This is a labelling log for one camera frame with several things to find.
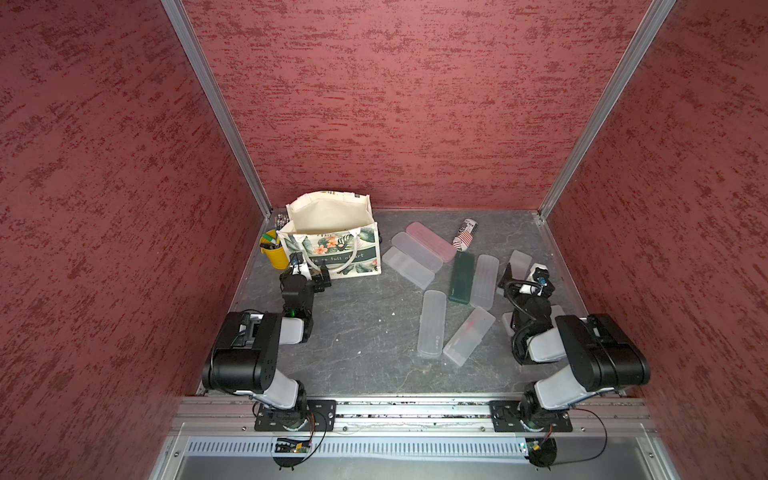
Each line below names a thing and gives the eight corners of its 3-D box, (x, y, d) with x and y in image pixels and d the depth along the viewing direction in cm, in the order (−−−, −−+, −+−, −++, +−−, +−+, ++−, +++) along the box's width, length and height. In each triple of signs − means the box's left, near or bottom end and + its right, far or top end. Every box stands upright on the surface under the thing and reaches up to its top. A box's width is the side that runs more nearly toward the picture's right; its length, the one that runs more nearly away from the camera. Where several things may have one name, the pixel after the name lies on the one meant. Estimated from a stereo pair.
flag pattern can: (449, 249, 112) (450, 243, 109) (462, 223, 120) (464, 216, 117) (464, 255, 110) (467, 249, 107) (477, 228, 118) (479, 222, 115)
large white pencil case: (376, 260, 108) (375, 257, 106) (388, 248, 112) (388, 244, 110) (425, 292, 100) (426, 289, 98) (437, 277, 103) (438, 274, 102)
